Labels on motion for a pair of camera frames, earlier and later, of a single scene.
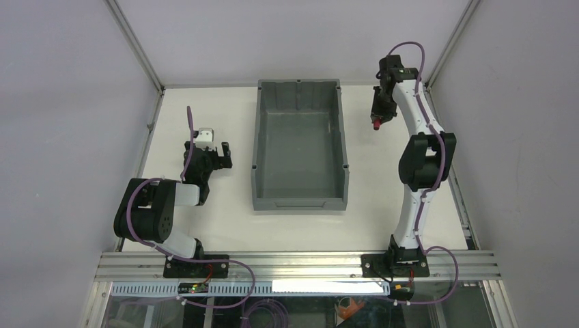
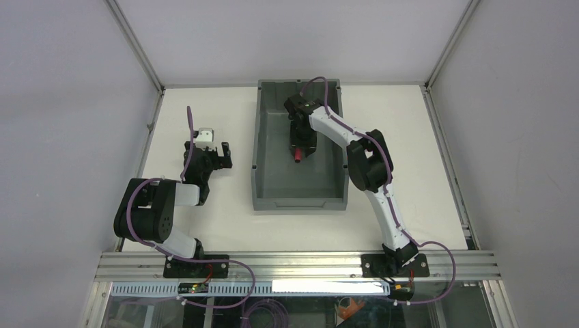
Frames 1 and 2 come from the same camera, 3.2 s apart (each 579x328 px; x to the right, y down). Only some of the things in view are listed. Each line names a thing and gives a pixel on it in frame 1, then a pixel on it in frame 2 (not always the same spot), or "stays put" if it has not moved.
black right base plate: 394,266 stays put
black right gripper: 379,108 → 302,141
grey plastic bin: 299,161 stays put
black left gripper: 209,157 stays put
